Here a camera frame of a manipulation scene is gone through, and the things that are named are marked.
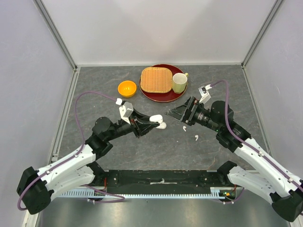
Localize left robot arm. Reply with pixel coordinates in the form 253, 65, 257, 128
17, 110, 166, 214

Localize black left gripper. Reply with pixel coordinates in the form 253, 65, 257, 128
107, 107, 160, 141

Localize white earbud charging case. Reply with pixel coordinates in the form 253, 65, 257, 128
156, 122, 167, 130

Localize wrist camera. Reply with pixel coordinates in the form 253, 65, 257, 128
119, 100, 134, 124
198, 84, 212, 104

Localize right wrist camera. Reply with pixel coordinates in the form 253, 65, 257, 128
198, 84, 212, 104

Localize woven bamboo basket tray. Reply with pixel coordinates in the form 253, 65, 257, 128
140, 67, 172, 93

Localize small white charging case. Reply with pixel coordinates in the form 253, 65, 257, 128
149, 114, 163, 123

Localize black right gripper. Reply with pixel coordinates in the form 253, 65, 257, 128
165, 96, 222, 132

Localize aluminium frame post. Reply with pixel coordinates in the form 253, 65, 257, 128
241, 0, 284, 69
33, 0, 78, 71

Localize aluminium frame post right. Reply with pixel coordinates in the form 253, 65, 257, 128
241, 0, 284, 69

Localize pale green mug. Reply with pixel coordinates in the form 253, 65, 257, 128
172, 73, 188, 94

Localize aluminium frame post left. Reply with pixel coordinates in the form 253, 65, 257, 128
33, 0, 78, 71

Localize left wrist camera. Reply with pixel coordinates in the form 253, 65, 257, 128
119, 100, 134, 124

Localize light blue cable duct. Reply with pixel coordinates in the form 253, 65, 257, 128
59, 187, 225, 200

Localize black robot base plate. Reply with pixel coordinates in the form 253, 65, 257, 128
90, 170, 234, 195

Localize red round lacquer tray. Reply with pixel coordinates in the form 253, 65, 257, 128
140, 64, 188, 103

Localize orange plastic bowl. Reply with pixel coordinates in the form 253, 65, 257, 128
117, 80, 137, 98

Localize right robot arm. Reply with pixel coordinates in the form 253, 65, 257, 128
165, 96, 303, 222

